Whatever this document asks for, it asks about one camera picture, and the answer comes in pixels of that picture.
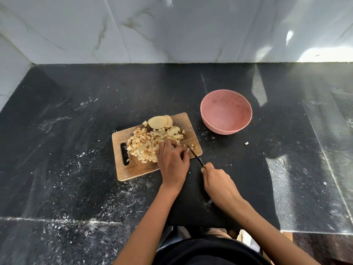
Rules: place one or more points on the person's left hand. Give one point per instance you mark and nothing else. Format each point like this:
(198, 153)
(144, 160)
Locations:
(172, 165)

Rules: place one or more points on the person's black shirt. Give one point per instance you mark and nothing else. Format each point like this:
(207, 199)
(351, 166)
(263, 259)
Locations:
(209, 251)

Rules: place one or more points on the potato slice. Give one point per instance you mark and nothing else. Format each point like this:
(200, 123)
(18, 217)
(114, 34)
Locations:
(169, 120)
(157, 122)

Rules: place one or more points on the pink bowl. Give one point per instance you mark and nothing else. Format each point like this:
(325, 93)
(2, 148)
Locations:
(226, 111)

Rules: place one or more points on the pile of diced potato cubes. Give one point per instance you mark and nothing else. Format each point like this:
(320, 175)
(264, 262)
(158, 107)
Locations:
(149, 142)

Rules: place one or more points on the person's left forearm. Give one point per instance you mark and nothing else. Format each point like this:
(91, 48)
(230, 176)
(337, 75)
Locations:
(149, 226)

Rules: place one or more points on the person's left fingers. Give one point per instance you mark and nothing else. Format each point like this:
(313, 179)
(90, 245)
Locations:
(171, 143)

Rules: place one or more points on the person's right fingers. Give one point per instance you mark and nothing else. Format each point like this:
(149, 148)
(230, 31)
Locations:
(207, 168)

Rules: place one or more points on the person's right forearm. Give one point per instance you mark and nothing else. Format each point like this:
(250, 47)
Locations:
(264, 231)

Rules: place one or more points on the kitchen knife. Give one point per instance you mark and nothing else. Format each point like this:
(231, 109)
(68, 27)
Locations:
(196, 156)

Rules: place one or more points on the person's right hand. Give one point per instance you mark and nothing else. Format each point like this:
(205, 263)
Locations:
(219, 186)

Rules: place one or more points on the wooden cutting board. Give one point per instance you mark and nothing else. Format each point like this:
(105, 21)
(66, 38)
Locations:
(154, 147)

